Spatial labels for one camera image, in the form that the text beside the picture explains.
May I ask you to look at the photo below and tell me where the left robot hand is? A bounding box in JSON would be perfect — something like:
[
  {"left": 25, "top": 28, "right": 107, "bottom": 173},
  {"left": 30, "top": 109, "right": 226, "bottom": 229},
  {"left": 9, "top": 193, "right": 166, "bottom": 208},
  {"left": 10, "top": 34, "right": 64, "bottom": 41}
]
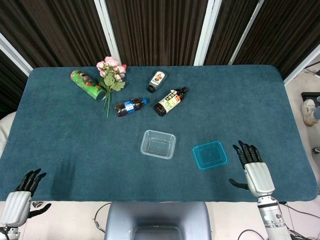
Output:
[{"left": 0, "top": 168, "right": 52, "bottom": 228}]

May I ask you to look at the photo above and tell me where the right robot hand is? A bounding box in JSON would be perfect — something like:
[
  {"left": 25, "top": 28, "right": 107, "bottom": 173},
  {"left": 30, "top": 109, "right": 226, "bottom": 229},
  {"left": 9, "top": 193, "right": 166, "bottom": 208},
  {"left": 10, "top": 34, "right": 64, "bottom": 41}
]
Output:
[{"left": 228, "top": 140, "right": 275, "bottom": 198}]

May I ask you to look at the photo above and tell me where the blue translucent plastic lid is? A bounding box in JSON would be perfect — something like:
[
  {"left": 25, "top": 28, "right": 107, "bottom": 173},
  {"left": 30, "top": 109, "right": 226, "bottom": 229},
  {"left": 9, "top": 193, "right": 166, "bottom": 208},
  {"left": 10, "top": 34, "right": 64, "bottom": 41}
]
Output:
[{"left": 191, "top": 140, "right": 230, "bottom": 172}]

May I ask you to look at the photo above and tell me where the clear plastic food container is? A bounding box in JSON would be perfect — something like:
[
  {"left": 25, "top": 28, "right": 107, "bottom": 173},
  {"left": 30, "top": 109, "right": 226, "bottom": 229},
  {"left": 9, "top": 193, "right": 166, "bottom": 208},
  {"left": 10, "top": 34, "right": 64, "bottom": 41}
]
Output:
[{"left": 139, "top": 129, "right": 177, "bottom": 160}]

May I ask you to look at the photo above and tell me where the white fabric bundle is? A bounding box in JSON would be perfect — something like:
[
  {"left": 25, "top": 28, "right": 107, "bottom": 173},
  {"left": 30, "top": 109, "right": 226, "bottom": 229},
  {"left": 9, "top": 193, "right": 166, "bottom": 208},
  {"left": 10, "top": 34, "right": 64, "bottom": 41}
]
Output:
[{"left": 0, "top": 111, "right": 17, "bottom": 157}]

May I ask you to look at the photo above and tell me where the white sneaker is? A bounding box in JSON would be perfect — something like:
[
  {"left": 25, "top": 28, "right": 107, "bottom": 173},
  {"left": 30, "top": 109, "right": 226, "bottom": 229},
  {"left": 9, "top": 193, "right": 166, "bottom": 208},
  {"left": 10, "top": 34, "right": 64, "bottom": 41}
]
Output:
[{"left": 301, "top": 98, "right": 319, "bottom": 127}]

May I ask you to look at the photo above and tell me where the teal table cloth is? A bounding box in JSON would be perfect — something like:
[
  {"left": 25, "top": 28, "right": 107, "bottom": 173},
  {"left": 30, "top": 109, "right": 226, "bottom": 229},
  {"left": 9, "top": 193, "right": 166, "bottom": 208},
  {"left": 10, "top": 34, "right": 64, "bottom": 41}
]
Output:
[{"left": 0, "top": 64, "right": 318, "bottom": 203}]

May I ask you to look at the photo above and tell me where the grey blue robot torso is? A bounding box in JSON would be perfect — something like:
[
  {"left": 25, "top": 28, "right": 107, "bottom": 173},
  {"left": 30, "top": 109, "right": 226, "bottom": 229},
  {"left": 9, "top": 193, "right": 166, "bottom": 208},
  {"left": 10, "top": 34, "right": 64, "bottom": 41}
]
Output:
[{"left": 104, "top": 201, "right": 213, "bottom": 240}]

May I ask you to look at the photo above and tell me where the dark bottle white green label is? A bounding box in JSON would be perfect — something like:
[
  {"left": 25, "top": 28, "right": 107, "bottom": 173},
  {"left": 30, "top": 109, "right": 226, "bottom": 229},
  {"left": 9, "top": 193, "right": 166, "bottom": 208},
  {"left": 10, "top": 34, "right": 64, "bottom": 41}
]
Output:
[{"left": 153, "top": 86, "right": 189, "bottom": 118}]

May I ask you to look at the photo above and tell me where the dark brown partition panel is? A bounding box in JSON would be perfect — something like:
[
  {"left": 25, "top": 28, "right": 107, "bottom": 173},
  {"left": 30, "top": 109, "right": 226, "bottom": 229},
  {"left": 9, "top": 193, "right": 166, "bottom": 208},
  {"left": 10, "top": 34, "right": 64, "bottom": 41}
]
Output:
[
  {"left": 0, "top": 32, "right": 33, "bottom": 120},
  {"left": 193, "top": 0, "right": 265, "bottom": 66},
  {"left": 0, "top": 0, "right": 123, "bottom": 69},
  {"left": 228, "top": 0, "right": 320, "bottom": 86},
  {"left": 106, "top": 0, "right": 210, "bottom": 67}
]

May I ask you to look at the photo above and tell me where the small grey squeeze bottle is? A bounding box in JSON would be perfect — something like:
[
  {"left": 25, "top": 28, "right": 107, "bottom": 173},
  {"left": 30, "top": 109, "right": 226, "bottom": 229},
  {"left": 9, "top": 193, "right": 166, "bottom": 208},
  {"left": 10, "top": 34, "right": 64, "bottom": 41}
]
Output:
[{"left": 146, "top": 70, "right": 168, "bottom": 94}]

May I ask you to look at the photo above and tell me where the green chips can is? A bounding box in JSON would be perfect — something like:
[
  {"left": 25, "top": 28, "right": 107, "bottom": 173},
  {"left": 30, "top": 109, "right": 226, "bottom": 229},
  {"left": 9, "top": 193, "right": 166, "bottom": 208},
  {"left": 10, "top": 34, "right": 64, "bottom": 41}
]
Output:
[{"left": 69, "top": 69, "right": 107, "bottom": 103}]

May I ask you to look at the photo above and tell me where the cola bottle blue label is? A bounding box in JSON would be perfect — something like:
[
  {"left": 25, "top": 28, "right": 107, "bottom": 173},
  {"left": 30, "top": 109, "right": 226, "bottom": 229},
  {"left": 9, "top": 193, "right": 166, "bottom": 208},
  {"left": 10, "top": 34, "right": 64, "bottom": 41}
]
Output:
[{"left": 114, "top": 97, "right": 148, "bottom": 118}]

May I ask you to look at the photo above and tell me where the pink artificial flower bouquet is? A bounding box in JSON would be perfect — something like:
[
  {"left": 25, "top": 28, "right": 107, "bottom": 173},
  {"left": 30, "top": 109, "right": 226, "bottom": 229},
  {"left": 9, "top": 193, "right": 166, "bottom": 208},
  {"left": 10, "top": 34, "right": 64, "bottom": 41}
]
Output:
[{"left": 96, "top": 56, "right": 127, "bottom": 118}]

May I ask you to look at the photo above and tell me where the black floor cable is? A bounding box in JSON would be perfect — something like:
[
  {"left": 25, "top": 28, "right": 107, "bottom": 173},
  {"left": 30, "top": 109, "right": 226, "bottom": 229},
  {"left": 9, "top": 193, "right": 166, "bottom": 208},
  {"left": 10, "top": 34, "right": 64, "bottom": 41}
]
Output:
[
  {"left": 92, "top": 202, "right": 112, "bottom": 233},
  {"left": 237, "top": 229, "right": 266, "bottom": 240}
]

